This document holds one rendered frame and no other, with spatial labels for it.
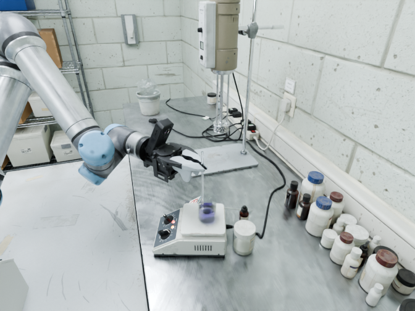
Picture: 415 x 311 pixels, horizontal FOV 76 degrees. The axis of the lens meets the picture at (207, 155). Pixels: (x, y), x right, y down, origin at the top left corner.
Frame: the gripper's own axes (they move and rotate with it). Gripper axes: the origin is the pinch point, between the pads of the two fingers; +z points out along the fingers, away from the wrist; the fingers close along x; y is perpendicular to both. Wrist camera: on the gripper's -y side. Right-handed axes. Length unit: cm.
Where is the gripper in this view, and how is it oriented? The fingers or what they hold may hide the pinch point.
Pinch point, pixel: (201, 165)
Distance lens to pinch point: 65.3
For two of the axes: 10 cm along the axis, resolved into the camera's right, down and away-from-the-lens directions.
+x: -5.9, 4.1, -7.0
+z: 8.1, 3.1, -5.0
